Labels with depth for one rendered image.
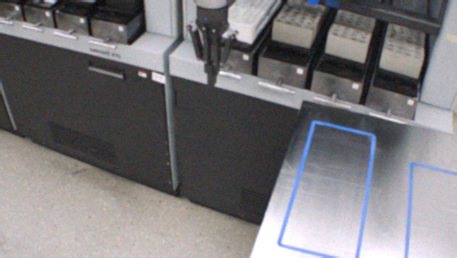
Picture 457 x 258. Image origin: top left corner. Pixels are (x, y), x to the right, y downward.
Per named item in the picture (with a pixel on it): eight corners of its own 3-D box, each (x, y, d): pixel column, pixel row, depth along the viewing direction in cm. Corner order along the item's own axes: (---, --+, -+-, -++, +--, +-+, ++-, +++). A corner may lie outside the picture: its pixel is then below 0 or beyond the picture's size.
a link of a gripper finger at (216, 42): (217, 20, 110) (222, 21, 110) (217, 60, 117) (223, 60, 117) (210, 28, 107) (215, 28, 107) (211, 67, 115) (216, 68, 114)
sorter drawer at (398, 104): (388, 5, 168) (392, -16, 162) (422, 15, 164) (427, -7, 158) (361, 117, 118) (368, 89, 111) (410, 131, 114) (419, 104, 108)
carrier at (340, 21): (370, 44, 128) (374, 26, 124) (369, 47, 127) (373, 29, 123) (332, 34, 132) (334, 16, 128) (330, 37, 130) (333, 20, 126)
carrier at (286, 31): (312, 46, 126) (315, 27, 122) (311, 49, 125) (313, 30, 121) (272, 36, 129) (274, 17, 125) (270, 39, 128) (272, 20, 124)
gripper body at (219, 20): (235, -1, 106) (234, 33, 112) (202, -7, 109) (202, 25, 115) (223, 12, 101) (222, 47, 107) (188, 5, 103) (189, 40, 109)
